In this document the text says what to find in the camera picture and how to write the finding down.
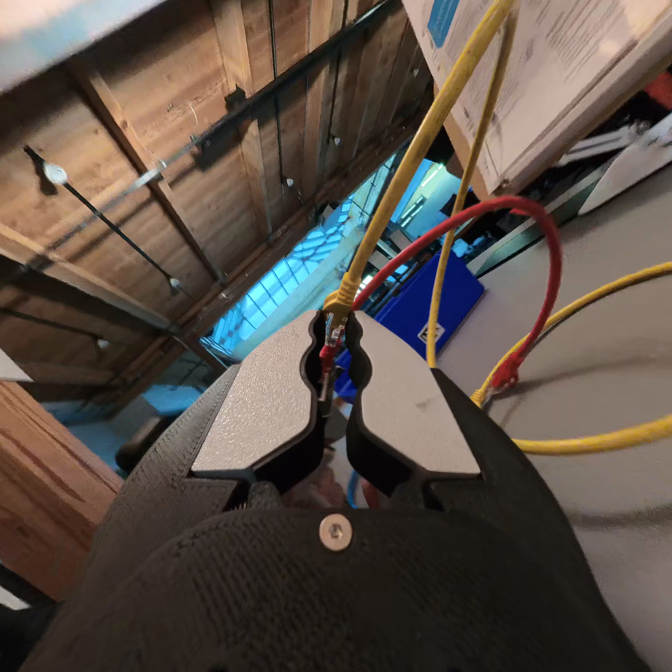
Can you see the blue storage bin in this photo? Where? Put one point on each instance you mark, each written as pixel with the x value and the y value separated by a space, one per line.
pixel 435 299

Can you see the grey desk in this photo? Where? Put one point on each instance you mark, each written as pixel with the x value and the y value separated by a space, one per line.
pixel 603 357

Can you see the wooden pillar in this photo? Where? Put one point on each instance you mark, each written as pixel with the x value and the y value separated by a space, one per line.
pixel 47 483

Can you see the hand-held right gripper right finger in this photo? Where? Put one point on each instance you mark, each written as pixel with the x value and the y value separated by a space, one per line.
pixel 414 414

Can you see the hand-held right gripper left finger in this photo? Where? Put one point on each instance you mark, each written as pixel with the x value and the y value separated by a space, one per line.
pixel 267 404

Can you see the wooden document stand with paper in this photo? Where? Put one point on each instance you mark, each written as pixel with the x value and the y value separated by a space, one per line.
pixel 567 68

